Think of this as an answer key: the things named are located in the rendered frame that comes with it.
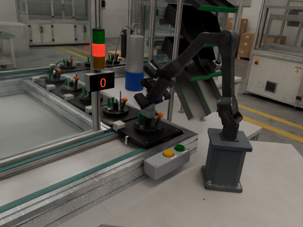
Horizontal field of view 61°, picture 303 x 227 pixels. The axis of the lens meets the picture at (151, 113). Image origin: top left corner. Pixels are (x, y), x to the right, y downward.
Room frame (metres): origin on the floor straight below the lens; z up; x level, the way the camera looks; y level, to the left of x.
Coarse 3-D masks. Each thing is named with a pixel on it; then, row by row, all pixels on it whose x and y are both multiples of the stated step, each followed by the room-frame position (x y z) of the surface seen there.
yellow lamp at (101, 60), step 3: (93, 57) 1.05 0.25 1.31; (96, 57) 1.04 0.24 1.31; (99, 57) 1.04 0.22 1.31; (102, 57) 1.05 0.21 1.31; (93, 60) 1.05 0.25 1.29; (96, 60) 1.04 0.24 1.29; (99, 60) 1.04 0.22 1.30; (102, 60) 1.05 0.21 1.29; (93, 63) 1.05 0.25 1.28; (96, 63) 1.04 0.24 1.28; (99, 63) 1.04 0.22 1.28; (102, 63) 1.05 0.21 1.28; (93, 66) 1.05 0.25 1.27; (96, 66) 1.04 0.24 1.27; (99, 66) 1.04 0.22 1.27; (102, 66) 1.05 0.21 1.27
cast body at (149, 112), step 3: (150, 102) 1.10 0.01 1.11; (150, 105) 1.09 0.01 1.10; (153, 105) 1.11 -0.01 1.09; (147, 108) 1.09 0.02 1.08; (150, 108) 1.09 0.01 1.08; (153, 108) 1.11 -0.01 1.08; (141, 111) 1.12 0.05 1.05; (144, 111) 1.10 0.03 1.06; (147, 111) 1.09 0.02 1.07; (150, 111) 1.09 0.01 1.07; (153, 111) 1.09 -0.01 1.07; (156, 111) 1.11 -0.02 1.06; (144, 114) 1.10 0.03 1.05; (147, 114) 1.09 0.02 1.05; (150, 114) 1.08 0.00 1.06; (153, 114) 1.09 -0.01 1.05; (147, 117) 1.09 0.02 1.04; (150, 117) 1.08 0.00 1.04
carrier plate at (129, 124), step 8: (136, 120) 1.20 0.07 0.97; (160, 120) 1.22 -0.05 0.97; (120, 128) 1.09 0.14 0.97; (128, 128) 1.10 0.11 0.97; (168, 128) 1.13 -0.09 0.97; (176, 128) 1.13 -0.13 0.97; (136, 136) 1.02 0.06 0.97; (144, 136) 1.03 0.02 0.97; (152, 136) 1.03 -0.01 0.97; (160, 136) 1.04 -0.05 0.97; (168, 136) 1.04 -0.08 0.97; (144, 144) 0.96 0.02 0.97; (152, 144) 0.97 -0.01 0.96
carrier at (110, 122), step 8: (120, 96) 1.35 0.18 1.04; (112, 104) 1.33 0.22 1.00; (120, 104) 1.35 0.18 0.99; (104, 112) 1.25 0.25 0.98; (112, 112) 1.24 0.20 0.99; (120, 112) 1.24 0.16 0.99; (128, 112) 1.29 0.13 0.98; (136, 112) 1.31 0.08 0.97; (104, 120) 1.17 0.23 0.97; (112, 120) 1.18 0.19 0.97; (120, 120) 1.18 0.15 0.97; (128, 120) 1.20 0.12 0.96
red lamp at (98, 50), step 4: (92, 44) 1.05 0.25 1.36; (96, 44) 1.04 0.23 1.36; (100, 44) 1.04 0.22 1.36; (104, 44) 1.06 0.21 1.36; (92, 48) 1.05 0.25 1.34; (96, 48) 1.04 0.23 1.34; (100, 48) 1.04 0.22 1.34; (104, 48) 1.06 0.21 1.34; (92, 52) 1.06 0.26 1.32; (96, 52) 1.04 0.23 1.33; (100, 52) 1.04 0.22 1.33; (104, 52) 1.06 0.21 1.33; (96, 56) 1.04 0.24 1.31; (100, 56) 1.04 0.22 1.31
